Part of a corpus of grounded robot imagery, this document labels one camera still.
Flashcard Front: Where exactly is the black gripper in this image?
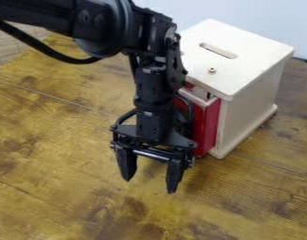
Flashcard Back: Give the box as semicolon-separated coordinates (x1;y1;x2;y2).
110;109;196;194

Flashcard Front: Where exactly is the red drawer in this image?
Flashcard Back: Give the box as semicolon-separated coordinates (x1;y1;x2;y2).
173;82;220;158

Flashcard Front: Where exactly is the black metal drawer handle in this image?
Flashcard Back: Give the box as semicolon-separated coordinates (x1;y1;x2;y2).
110;109;195;149

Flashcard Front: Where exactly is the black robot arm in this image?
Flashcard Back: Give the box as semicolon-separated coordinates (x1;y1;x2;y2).
0;0;196;193

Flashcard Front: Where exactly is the white wooden box cabinet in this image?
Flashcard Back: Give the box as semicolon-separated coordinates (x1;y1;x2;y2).
180;19;293;158

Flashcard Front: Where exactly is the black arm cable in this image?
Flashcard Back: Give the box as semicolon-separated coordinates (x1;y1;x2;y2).
0;19;102;66

